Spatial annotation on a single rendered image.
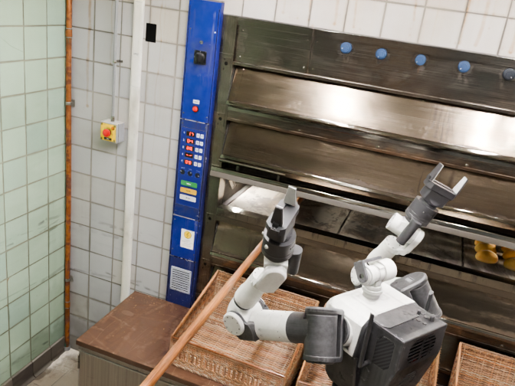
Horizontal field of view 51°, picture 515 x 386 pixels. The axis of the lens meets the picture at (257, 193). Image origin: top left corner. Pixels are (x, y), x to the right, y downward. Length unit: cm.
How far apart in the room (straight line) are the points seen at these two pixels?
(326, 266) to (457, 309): 62
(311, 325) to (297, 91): 124
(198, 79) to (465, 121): 119
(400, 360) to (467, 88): 122
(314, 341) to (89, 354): 149
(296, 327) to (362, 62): 125
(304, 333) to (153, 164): 153
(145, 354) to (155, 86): 128
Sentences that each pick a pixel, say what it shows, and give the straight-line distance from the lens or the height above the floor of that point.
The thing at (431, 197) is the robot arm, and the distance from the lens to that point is 189.
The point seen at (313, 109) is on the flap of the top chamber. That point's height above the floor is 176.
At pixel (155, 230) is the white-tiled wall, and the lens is 295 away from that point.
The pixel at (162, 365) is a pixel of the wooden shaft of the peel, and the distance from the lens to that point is 163.
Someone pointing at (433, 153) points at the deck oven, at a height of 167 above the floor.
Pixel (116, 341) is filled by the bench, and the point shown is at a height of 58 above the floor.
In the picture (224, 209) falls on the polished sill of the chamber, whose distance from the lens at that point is 272.
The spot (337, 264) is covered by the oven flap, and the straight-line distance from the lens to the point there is 265.
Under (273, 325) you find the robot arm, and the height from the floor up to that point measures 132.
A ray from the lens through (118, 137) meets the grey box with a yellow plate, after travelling 284.
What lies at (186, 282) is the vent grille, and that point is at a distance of 295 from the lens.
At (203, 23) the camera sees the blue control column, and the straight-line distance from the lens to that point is 256.
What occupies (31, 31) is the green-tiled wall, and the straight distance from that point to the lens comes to 280.
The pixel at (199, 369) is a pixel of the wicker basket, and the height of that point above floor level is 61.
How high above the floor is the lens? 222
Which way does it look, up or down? 20 degrees down
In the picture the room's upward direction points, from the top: 8 degrees clockwise
